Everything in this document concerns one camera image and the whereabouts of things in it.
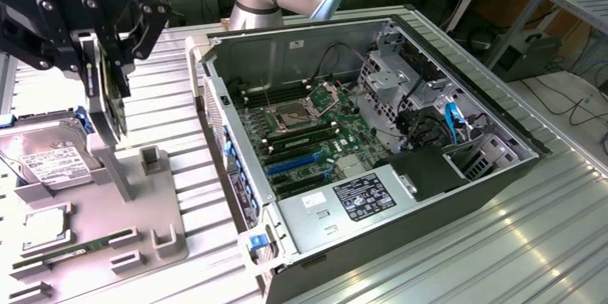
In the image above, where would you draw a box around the black plastic air shroud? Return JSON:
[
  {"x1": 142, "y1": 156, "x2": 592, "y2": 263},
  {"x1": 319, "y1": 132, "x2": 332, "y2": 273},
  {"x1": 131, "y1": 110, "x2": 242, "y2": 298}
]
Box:
[{"x1": 374, "y1": 145, "x2": 471, "y2": 202}]

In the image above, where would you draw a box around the silver chipset heat sink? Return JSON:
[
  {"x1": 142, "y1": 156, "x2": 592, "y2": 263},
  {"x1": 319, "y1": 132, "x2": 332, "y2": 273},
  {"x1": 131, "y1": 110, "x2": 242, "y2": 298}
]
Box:
[{"x1": 336, "y1": 157, "x2": 371, "y2": 177}]

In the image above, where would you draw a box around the green RAM stick in slot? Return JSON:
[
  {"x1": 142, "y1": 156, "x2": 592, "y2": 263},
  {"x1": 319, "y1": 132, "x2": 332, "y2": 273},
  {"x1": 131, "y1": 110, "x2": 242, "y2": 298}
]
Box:
[{"x1": 272, "y1": 132, "x2": 336, "y2": 151}]

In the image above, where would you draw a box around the thin locking lever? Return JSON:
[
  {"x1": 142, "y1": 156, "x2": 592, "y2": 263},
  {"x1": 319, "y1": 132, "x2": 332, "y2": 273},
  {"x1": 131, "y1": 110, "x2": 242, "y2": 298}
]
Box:
[{"x1": 263, "y1": 79, "x2": 278, "y2": 110}]

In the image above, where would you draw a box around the silver power supply with label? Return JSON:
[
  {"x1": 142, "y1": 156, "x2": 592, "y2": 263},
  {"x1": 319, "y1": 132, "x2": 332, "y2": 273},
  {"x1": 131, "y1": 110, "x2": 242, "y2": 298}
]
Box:
[{"x1": 278, "y1": 165, "x2": 422, "y2": 257}]

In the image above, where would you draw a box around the dark box on floor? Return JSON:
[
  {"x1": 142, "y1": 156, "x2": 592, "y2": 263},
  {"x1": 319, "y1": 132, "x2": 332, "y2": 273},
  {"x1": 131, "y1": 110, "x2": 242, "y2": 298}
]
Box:
[{"x1": 494, "y1": 32, "x2": 564, "y2": 83}]

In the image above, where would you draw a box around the silver CPU chip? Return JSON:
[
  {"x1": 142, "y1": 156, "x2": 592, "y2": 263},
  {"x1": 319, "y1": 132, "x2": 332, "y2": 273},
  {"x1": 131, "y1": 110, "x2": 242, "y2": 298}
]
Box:
[{"x1": 22, "y1": 209, "x2": 68, "y2": 248}]

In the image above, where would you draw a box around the black floor cable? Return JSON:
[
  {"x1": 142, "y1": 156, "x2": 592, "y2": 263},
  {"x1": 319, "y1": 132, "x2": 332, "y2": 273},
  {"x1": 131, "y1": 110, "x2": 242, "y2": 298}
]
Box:
[{"x1": 520, "y1": 75, "x2": 608, "y2": 127}]

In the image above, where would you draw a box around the perforated metal drive cage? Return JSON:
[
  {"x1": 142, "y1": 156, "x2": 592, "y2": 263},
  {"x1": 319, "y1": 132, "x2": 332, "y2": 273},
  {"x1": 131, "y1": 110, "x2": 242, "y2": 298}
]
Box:
[{"x1": 355, "y1": 50, "x2": 419, "y2": 134}]

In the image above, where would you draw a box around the green motherboard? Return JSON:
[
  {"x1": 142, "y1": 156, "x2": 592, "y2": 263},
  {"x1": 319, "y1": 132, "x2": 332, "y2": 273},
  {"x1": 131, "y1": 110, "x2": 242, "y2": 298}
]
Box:
[{"x1": 227, "y1": 75, "x2": 395, "y2": 201}]

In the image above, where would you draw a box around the green RAM stick on rack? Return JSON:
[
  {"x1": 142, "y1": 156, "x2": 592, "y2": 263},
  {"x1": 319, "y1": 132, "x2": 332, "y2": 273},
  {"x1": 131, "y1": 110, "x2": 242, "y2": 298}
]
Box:
[{"x1": 12, "y1": 229, "x2": 134, "y2": 272}]

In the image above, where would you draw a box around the blue disk carrier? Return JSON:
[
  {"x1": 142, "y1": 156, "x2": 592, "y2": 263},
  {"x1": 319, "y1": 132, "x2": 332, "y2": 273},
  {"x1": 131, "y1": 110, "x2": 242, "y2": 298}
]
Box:
[{"x1": 0, "y1": 105, "x2": 96, "y2": 141}]

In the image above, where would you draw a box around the small metal slat table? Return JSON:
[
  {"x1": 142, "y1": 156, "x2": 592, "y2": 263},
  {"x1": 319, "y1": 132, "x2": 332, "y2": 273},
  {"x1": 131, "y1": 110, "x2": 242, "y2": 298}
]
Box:
[{"x1": 534, "y1": 0, "x2": 608, "y2": 47}]

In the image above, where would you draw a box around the blue expansion slot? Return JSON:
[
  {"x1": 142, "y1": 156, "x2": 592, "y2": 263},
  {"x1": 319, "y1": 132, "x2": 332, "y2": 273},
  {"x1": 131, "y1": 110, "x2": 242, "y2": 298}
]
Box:
[{"x1": 264, "y1": 152, "x2": 320, "y2": 176}]

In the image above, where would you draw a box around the metal disk bay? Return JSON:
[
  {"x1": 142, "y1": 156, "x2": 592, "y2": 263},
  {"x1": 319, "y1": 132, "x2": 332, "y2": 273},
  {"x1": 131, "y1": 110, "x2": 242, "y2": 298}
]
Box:
[{"x1": 444, "y1": 132, "x2": 540, "y2": 182}]

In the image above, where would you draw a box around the graphics card with metal bracket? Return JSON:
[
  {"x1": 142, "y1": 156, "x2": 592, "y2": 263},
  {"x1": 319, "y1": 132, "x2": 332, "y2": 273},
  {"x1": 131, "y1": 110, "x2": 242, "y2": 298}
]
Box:
[{"x1": 78, "y1": 31, "x2": 131, "y2": 145}]

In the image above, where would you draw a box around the black curved wire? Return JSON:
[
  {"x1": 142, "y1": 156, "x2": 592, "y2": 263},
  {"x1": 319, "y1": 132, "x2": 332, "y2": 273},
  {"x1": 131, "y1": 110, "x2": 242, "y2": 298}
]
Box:
[{"x1": 316, "y1": 42, "x2": 368, "y2": 78}]

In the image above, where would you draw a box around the grey metal frame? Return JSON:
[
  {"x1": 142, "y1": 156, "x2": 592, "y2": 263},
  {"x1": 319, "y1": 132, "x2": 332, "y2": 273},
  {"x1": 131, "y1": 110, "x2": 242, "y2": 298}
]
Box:
[{"x1": 0, "y1": 51, "x2": 19, "y2": 112}]

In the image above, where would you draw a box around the black RAM slot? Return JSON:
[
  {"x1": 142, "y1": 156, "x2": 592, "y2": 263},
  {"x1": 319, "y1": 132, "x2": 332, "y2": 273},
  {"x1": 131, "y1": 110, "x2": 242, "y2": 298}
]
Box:
[
  {"x1": 263, "y1": 122, "x2": 334, "y2": 140},
  {"x1": 240, "y1": 83, "x2": 308, "y2": 101},
  {"x1": 242, "y1": 89, "x2": 311, "y2": 108}
]

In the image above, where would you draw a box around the black wire bundle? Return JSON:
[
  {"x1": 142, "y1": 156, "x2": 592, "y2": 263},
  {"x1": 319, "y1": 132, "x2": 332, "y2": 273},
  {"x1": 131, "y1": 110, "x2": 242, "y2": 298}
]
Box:
[{"x1": 396, "y1": 106, "x2": 451, "y2": 148}]

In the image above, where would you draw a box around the black expansion slot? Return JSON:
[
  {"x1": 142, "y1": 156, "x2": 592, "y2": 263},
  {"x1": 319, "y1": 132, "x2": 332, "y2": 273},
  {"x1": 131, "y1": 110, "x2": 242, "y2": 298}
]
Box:
[{"x1": 276, "y1": 174, "x2": 330, "y2": 196}]

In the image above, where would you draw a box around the blue wire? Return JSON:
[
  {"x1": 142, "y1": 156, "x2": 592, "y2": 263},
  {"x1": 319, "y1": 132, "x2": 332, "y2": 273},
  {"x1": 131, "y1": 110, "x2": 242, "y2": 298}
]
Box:
[{"x1": 444, "y1": 102, "x2": 466, "y2": 145}]

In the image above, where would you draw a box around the grey parts rack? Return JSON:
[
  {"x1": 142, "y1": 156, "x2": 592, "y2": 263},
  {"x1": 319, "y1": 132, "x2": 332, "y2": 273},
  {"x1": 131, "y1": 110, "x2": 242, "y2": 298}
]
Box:
[{"x1": 0, "y1": 132, "x2": 191, "y2": 304}]

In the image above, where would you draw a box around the open black PC case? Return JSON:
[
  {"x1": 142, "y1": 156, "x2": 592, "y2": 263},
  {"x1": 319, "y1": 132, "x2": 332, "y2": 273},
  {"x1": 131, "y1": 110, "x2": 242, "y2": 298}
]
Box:
[{"x1": 184, "y1": 14, "x2": 555, "y2": 304}]

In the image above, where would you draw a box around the metal socket cover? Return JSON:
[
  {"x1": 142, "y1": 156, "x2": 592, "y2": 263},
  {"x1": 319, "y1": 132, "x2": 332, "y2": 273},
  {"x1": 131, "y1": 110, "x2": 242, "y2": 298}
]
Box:
[{"x1": 303, "y1": 81, "x2": 344, "y2": 113}]

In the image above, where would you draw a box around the CPU socket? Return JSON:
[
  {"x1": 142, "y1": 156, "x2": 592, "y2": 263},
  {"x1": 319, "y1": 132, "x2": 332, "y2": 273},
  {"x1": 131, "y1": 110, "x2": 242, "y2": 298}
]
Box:
[{"x1": 268, "y1": 103, "x2": 311, "y2": 131}]

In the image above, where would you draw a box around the silver hard disk with label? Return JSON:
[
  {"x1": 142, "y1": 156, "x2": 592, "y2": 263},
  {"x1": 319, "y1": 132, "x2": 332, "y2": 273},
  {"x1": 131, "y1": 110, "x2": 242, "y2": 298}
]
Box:
[{"x1": 0, "y1": 115, "x2": 104, "y2": 192}]

